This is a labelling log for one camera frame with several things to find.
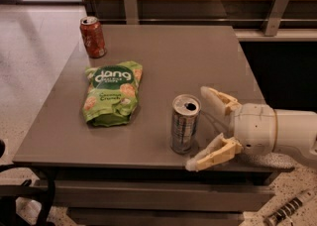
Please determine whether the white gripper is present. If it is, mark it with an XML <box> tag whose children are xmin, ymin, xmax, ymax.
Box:
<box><xmin>185</xmin><ymin>86</ymin><xmax>277</xmax><ymax>171</ymax></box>

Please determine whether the silver redbull can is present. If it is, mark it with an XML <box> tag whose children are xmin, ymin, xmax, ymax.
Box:
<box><xmin>170</xmin><ymin>94</ymin><xmax>201</xmax><ymax>154</ymax></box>

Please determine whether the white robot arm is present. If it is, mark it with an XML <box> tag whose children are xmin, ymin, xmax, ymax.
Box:
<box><xmin>185</xmin><ymin>86</ymin><xmax>317</xmax><ymax>171</ymax></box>

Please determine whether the red coke can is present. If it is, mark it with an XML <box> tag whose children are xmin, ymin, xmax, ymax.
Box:
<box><xmin>80</xmin><ymin>16</ymin><xmax>106</xmax><ymax>58</ymax></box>

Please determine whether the striped tube on floor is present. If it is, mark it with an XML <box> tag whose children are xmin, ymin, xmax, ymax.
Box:
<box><xmin>264</xmin><ymin>189</ymin><xmax>316</xmax><ymax>226</ymax></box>

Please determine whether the grey table drawer unit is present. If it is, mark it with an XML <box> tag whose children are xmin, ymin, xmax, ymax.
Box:
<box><xmin>14</xmin><ymin>25</ymin><xmax>277</xmax><ymax>226</ymax></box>

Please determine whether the green dang chips bag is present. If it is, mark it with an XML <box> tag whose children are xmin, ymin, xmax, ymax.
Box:
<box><xmin>82</xmin><ymin>61</ymin><xmax>143</xmax><ymax>127</ymax></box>

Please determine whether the black chair base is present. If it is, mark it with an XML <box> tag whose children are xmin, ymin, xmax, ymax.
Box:
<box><xmin>0</xmin><ymin>139</ymin><xmax>57</xmax><ymax>226</ymax></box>

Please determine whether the right metal wall bracket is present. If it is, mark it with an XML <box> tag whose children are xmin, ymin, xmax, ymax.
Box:
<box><xmin>263</xmin><ymin>0</ymin><xmax>290</xmax><ymax>37</ymax></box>

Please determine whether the metal wall bracket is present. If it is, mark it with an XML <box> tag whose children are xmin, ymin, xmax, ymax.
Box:
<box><xmin>123</xmin><ymin>0</ymin><xmax>139</xmax><ymax>25</ymax></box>
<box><xmin>263</xmin><ymin>0</ymin><xmax>290</xmax><ymax>37</ymax></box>

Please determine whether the left metal wall bracket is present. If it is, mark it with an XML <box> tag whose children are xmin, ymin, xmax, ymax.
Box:
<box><xmin>123</xmin><ymin>0</ymin><xmax>139</xmax><ymax>25</ymax></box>

